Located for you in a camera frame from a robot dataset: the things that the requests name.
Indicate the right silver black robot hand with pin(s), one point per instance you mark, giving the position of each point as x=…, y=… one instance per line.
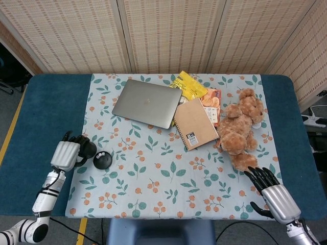
x=279, y=201

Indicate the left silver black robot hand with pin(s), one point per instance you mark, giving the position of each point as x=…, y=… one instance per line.
x=64, y=154

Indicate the black round object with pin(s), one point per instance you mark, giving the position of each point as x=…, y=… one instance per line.
x=103, y=163

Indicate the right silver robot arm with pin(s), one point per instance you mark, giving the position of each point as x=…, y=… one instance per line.
x=300, y=233

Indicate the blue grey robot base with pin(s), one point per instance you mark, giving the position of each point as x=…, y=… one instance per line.
x=161, y=232

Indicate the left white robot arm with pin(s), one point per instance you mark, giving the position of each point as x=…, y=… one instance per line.
x=47, y=199

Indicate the dark blue table cover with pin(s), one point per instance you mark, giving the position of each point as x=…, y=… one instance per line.
x=51, y=114

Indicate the black equipment box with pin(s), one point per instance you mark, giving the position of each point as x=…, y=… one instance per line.
x=318, y=141

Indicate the brown teddy bear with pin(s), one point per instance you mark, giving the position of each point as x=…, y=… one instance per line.
x=237, y=130

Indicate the black office chair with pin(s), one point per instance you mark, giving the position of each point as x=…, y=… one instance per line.
x=10, y=81

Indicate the grey closed laptop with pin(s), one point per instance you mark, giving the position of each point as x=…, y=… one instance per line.
x=146, y=103

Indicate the floral pale blue tablecloth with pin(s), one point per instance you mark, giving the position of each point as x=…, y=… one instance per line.
x=163, y=178

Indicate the brown spiral notebook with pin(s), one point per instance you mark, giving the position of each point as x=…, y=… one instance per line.
x=195, y=125

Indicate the orange snack packet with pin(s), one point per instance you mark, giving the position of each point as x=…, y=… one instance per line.
x=213, y=104

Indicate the yellow snack bag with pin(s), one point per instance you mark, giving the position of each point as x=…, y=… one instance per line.
x=190, y=86

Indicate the woven bamboo folding screen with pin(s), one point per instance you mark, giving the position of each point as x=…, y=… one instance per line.
x=163, y=35

